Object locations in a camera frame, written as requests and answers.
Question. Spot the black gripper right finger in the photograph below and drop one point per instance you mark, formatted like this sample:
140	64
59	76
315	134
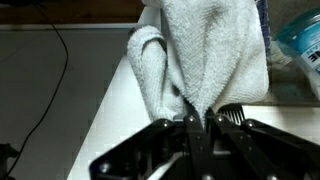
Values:
252	150

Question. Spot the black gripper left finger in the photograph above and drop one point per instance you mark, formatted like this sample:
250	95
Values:
137	157

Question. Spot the white towel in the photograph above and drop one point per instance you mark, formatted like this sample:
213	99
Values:
214	55

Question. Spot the black comb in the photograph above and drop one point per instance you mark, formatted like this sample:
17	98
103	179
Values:
234	112

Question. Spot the blue mouthwash bottle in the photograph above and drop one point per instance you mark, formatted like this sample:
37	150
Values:
300	39

